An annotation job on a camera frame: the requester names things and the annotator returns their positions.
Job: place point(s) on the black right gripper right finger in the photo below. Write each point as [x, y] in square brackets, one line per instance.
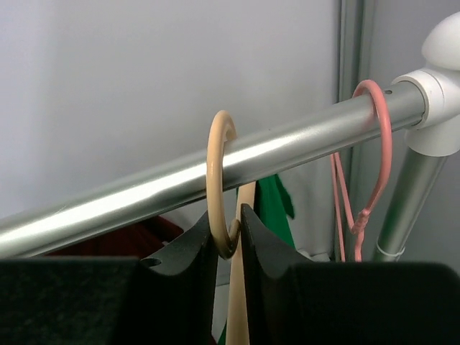
[292, 300]

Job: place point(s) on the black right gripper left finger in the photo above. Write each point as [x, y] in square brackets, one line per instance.
[165, 298]

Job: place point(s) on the beige hanger with green shirt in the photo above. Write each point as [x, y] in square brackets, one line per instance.
[228, 239]

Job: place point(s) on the pink wire hanger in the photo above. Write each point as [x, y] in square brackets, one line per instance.
[361, 178]

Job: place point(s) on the green t shirt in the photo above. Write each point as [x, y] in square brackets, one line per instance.
[272, 203]

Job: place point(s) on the maroon t shirt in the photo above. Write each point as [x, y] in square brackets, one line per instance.
[135, 240]

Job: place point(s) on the metal clothes rack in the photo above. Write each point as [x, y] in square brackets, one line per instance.
[424, 102]

